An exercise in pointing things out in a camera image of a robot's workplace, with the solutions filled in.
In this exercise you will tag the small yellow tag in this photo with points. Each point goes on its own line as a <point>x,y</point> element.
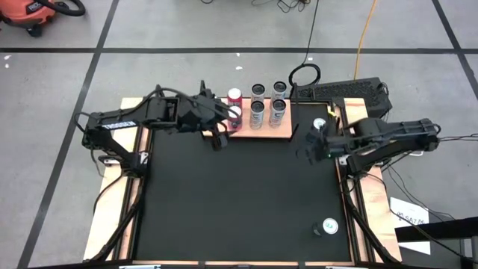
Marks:
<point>331,111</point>

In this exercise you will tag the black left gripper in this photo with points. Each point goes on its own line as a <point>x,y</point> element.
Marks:
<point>214,112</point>

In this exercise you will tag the black metal table frame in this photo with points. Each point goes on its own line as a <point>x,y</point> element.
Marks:
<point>143,209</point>

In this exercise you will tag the silver Celsius can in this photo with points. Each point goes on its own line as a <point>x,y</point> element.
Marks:
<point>257,112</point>
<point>258,90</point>

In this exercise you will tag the black computer case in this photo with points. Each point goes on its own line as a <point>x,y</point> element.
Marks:
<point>347,91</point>

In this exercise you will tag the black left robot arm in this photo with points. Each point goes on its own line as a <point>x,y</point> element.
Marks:
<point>160,110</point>

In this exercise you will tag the black table mat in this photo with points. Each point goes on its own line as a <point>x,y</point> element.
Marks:
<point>224,201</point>

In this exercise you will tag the Celsius Peach Vibe can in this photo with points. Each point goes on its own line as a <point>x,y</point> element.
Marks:
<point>279,89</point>

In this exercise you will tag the orange shop vacuum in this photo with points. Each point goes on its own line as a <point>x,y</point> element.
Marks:
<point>26,13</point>

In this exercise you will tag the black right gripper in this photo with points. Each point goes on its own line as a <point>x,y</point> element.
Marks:
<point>317,147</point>

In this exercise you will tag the black flat bar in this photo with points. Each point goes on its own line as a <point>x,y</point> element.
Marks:
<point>440,228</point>

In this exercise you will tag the wooden shelf with black frame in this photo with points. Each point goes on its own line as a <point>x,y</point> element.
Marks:
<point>282,131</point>

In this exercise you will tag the red soda can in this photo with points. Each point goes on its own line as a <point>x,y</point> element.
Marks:
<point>235,112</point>
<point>234,94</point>

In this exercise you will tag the Celsius Tropical Vibe can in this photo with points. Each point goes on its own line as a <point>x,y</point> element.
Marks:
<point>278,111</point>

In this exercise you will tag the white paper sheet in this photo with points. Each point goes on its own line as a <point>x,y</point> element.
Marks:
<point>409,213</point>

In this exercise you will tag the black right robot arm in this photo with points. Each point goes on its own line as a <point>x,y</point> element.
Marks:
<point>392,138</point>

